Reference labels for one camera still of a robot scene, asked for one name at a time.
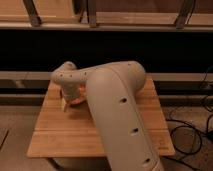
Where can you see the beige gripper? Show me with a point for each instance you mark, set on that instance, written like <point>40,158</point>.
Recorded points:
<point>71,92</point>

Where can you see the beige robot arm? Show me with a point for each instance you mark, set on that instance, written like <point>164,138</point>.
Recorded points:
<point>110,94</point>

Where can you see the orange ceramic bowl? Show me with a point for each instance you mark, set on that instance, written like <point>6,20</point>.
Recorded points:
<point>77,101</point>

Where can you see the wooden table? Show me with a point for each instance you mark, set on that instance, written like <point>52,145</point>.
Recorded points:
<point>71,133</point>

